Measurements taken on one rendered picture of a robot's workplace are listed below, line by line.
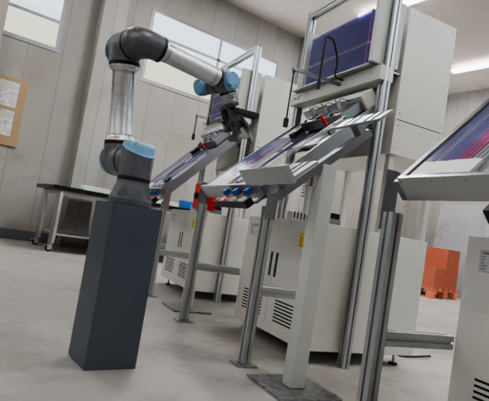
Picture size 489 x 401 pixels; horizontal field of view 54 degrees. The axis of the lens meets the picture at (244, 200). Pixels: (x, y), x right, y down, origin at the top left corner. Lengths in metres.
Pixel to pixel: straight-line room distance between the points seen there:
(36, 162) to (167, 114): 1.89
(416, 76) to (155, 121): 4.88
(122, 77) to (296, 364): 1.21
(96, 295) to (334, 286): 1.05
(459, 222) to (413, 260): 7.15
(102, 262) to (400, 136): 1.50
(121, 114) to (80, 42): 4.92
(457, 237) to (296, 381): 7.94
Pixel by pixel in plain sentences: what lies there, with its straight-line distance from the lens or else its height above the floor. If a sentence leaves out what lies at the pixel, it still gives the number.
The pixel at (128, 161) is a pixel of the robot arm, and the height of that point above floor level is 0.70.
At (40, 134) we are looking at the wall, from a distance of 6.42.
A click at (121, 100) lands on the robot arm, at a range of 1.87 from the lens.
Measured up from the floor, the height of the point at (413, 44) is 1.55.
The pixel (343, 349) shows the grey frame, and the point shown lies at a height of 0.08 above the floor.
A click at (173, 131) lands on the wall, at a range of 7.04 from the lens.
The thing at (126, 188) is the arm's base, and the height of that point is 0.60.
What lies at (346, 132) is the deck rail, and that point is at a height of 1.04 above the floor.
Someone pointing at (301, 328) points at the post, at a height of 0.22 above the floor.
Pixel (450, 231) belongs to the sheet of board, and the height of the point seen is 1.15.
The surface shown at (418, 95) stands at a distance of 2.55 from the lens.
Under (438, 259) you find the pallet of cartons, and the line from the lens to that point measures 8.41.
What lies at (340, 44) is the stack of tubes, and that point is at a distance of 2.63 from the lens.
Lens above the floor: 0.52
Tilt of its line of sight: 4 degrees up
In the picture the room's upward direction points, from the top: 9 degrees clockwise
